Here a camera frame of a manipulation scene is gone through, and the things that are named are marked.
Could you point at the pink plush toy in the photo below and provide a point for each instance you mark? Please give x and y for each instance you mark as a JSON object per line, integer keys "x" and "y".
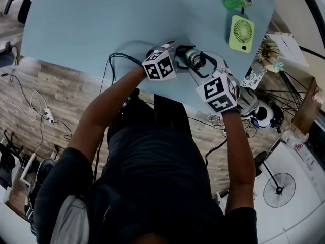
{"x": 317, "y": 95}

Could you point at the white and black round device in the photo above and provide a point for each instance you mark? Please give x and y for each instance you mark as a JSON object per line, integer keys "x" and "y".
{"x": 266, "y": 114}

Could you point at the dried flower bouquet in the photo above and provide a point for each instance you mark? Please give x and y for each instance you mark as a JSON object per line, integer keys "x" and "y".
{"x": 269, "y": 55}

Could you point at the black folding stand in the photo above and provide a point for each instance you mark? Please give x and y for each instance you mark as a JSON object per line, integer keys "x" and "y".
{"x": 10, "y": 146}

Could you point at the round patterned stool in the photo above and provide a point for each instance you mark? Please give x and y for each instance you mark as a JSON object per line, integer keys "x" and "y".
{"x": 252, "y": 77}

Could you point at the green plastic bottle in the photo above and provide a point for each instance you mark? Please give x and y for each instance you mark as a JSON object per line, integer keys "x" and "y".
{"x": 236, "y": 0}

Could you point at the white desk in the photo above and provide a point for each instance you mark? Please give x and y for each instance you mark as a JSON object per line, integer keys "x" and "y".
{"x": 292, "y": 177}

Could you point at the small steel cup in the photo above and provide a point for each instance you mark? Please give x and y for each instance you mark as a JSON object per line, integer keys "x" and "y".
{"x": 189, "y": 56}

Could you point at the person's left forearm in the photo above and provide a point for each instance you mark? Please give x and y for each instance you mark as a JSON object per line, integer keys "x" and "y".
{"x": 111, "y": 93}

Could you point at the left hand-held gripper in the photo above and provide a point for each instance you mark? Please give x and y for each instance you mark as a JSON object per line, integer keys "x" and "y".
{"x": 158, "y": 66}

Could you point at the white power strip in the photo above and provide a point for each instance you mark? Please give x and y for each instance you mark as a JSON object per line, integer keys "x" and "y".
{"x": 49, "y": 115}

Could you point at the person's right forearm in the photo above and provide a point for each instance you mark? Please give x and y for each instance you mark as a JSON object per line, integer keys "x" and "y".
{"x": 237, "y": 146}

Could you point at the person's clothed body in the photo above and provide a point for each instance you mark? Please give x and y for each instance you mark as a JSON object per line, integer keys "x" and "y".
{"x": 152, "y": 182}

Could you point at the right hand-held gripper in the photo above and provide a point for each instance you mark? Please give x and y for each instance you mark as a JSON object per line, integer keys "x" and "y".
{"x": 218, "y": 93}

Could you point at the green desk fan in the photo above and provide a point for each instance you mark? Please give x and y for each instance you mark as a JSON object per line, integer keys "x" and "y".
{"x": 241, "y": 33}

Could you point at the wooden side table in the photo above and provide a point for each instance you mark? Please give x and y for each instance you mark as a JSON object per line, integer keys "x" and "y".
{"x": 304, "y": 105}

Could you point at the black floor fan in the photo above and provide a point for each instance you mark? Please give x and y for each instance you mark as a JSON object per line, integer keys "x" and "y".
{"x": 279, "y": 189}

